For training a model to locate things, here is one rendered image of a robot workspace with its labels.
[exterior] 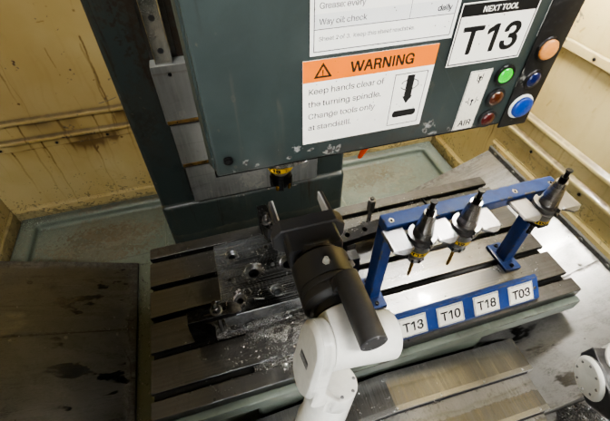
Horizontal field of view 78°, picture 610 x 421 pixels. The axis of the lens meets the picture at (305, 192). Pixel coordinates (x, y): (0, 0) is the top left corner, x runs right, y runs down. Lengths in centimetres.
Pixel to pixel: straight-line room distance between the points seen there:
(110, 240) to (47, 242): 26
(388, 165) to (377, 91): 156
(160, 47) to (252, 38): 71
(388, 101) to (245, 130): 17
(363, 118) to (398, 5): 13
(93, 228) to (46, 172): 29
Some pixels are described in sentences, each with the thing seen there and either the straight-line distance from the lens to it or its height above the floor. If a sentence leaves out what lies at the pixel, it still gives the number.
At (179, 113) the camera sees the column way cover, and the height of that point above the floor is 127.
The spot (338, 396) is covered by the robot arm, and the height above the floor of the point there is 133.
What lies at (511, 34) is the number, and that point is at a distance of 52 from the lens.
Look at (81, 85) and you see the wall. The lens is 159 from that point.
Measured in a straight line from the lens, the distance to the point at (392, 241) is 85.
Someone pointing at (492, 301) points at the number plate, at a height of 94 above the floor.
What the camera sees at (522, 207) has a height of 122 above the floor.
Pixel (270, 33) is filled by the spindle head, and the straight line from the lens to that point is 38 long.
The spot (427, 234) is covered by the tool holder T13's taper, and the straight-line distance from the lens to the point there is 85.
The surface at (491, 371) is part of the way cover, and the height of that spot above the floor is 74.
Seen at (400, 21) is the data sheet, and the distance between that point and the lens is 43.
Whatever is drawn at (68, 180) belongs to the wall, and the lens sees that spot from 187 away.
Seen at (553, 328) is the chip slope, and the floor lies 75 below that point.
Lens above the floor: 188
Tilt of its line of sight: 45 degrees down
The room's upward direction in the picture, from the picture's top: straight up
